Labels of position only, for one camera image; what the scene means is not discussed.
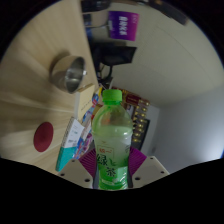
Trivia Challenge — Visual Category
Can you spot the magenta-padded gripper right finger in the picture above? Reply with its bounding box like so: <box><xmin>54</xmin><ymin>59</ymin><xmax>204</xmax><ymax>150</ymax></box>
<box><xmin>127</xmin><ymin>147</ymin><xmax>170</xmax><ymax>189</ymax></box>

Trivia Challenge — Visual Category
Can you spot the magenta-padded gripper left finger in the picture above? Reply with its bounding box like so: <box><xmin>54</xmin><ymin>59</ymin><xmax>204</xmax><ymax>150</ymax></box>
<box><xmin>57</xmin><ymin>148</ymin><xmax>99</xmax><ymax>189</ymax></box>

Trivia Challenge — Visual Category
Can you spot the green tea drink bottle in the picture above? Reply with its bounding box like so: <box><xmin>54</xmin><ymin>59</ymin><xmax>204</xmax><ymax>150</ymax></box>
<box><xmin>90</xmin><ymin>88</ymin><xmax>134</xmax><ymax>191</ymax></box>

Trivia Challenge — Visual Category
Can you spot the blue book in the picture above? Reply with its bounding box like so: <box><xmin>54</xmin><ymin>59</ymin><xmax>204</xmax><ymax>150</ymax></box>
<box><xmin>77</xmin><ymin>128</ymin><xmax>95</xmax><ymax>158</ymax></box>

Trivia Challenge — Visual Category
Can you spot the flat round red coaster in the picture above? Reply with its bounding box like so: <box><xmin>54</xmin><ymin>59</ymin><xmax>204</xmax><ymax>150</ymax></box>
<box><xmin>32</xmin><ymin>121</ymin><xmax>55</xmax><ymax>153</ymax></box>

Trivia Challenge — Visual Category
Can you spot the cream book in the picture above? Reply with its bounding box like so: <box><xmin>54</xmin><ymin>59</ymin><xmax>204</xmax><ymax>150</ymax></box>
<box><xmin>73</xmin><ymin>83</ymin><xmax>97</xmax><ymax>123</ymax></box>

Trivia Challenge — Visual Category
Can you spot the stainless steel cup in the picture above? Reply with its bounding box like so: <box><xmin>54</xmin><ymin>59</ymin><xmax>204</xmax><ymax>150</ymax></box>
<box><xmin>49</xmin><ymin>54</ymin><xmax>88</xmax><ymax>94</ymax></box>

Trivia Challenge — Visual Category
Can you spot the purple sign board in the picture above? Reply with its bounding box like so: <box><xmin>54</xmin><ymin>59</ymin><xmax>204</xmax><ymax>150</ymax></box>
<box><xmin>107</xmin><ymin>10</ymin><xmax>140</xmax><ymax>42</ymax></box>

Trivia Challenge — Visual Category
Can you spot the black case with tan trim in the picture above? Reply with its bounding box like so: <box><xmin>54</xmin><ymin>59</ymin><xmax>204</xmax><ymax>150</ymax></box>
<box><xmin>148</xmin><ymin>0</ymin><xmax>189</xmax><ymax>26</ymax></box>

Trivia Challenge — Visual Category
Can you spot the black mesh chair back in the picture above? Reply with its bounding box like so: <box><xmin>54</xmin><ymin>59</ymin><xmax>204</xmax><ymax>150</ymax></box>
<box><xmin>80</xmin><ymin>0</ymin><xmax>113</xmax><ymax>14</ymax></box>

